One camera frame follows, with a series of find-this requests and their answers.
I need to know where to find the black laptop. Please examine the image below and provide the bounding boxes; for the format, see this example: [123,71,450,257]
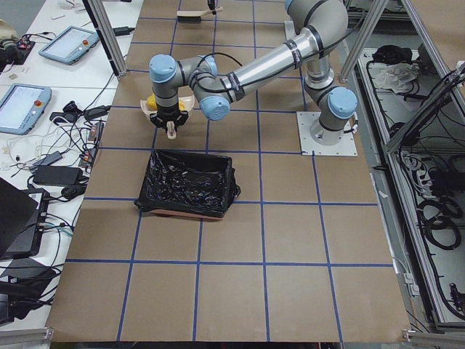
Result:
[1,179,50,260]

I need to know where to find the white crumpled cloth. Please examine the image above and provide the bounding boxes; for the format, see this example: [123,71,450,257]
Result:
[373,63,419,94]

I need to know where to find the beige hand brush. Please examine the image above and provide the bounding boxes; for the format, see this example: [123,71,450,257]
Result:
[177,7,223,23]

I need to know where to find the yellow potato toy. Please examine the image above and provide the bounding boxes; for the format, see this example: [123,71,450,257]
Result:
[146,94,158,111]

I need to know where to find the beige plastic dustpan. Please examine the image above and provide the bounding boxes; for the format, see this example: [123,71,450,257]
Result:
[140,95,195,140]

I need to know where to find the upper teach pendant tablet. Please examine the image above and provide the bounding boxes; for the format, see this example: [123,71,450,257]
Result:
[39,26,100,65]

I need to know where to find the teach pendant tablet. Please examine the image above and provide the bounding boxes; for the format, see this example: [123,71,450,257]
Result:
[39,26,100,65]
[1,83,52,135]

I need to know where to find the black power adapter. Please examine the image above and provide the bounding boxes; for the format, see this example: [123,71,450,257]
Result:
[33,166,83,186]

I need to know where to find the aluminium frame post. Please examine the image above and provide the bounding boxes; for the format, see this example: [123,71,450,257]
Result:
[82,0,127,77]

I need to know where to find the bin with black bag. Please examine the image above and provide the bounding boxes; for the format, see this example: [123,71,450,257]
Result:
[134,150,241,220]

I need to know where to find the lower teach pendant tablet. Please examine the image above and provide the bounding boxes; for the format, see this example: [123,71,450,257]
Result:
[1,83,52,135]

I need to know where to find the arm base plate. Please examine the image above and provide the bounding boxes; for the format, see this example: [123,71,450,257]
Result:
[296,111,357,157]

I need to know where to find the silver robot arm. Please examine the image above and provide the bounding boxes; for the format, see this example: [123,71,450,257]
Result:
[149,0,357,132]

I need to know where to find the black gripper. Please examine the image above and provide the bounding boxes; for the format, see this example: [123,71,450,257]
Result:
[149,110,189,129]

